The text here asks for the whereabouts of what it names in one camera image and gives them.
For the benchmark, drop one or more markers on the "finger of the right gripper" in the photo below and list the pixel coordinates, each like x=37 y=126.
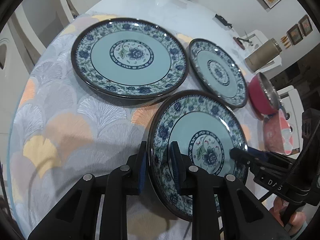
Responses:
x=268 y=157
x=242 y=156

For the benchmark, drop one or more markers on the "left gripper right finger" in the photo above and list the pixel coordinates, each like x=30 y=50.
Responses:
x=191 y=180

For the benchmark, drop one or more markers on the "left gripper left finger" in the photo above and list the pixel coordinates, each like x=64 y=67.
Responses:
x=126 y=180

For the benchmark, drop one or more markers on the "person's right hand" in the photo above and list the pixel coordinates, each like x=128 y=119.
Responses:
x=297 y=220

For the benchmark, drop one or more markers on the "pink patterned bowl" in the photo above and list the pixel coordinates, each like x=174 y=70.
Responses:
x=277 y=134

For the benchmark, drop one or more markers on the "red steel bowl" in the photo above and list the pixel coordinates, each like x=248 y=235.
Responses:
x=263 y=95

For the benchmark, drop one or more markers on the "ginkgo pattern tablecloth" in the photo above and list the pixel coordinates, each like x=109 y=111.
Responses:
x=63 y=129

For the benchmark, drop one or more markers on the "gold thermos bottle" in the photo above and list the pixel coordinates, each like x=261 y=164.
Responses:
x=263 y=55

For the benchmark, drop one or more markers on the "dark red coaster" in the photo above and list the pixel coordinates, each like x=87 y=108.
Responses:
x=239 y=42

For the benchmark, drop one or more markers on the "large blue floral plate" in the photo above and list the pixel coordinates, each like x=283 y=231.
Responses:
x=129 y=58

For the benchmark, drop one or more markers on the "small framed picture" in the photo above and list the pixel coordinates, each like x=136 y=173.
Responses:
x=295 y=34
x=305 y=25

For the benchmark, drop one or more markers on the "black clip tool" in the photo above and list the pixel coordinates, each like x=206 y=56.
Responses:
x=223 y=21

